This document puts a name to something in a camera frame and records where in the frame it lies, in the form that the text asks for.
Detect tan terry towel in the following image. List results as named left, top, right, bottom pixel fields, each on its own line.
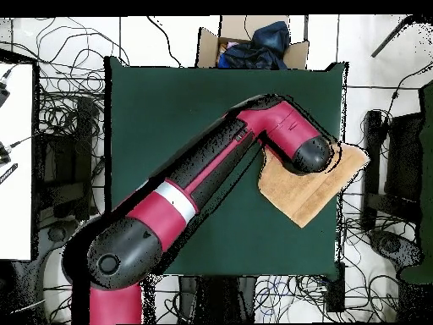
left=257, top=142, right=371, bottom=229

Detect black flat strip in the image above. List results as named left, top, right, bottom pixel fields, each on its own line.
left=0, top=162, right=19, bottom=185

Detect dark green table cloth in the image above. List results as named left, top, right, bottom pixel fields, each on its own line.
left=104, top=55, right=348, bottom=277

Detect cardboard box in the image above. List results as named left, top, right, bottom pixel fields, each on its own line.
left=195, top=14, right=310, bottom=70

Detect dark blue clothes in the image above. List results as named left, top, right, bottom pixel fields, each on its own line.
left=217, top=20, right=292, bottom=70

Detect black rectangular block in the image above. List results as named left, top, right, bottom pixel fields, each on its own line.
left=326, top=261, right=347, bottom=313

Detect grey chair base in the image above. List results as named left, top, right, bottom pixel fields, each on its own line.
left=36, top=218, right=82, bottom=265

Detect dark chair base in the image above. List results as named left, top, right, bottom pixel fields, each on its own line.
left=368, top=229, right=422, bottom=268

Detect white desk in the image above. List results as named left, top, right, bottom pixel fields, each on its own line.
left=0, top=62, right=35, bottom=262

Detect green covered table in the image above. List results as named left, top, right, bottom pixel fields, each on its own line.
left=398, top=80, right=433, bottom=285

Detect black rod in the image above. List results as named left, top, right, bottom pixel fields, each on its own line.
left=370, top=14, right=415, bottom=58

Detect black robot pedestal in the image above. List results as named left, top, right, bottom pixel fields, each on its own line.
left=178, top=274, right=258, bottom=324

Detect blue cable bundle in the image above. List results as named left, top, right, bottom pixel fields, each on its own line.
left=253, top=273, right=326, bottom=321

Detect black metal frame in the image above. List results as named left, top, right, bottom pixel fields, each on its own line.
left=33, top=96, right=99, bottom=221
left=359, top=109, right=424, bottom=231

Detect single black cable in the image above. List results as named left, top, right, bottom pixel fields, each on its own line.
left=146, top=15, right=184, bottom=67

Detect black camera device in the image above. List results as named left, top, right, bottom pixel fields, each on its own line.
left=0, top=141, right=12, bottom=166
left=0, top=69, right=13, bottom=107

